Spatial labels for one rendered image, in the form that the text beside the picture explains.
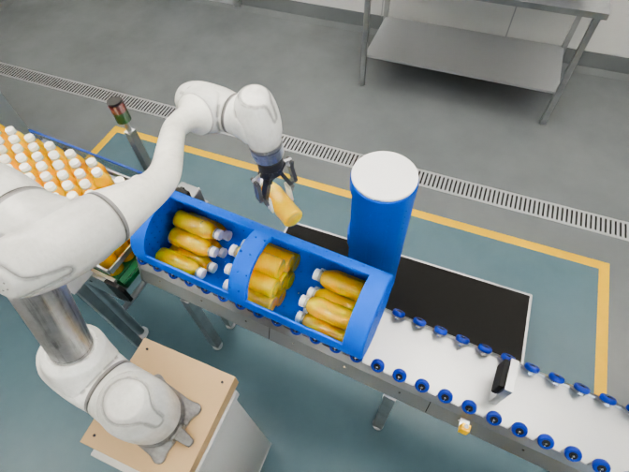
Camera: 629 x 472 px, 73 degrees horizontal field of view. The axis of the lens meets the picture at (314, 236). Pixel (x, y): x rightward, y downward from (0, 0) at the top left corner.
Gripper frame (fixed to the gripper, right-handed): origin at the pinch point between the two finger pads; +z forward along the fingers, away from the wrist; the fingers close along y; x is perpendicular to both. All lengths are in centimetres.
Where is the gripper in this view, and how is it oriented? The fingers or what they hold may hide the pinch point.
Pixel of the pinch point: (279, 198)
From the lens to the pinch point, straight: 133.6
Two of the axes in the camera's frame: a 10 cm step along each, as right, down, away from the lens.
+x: 5.7, 6.8, -4.5
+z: 0.8, 5.0, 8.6
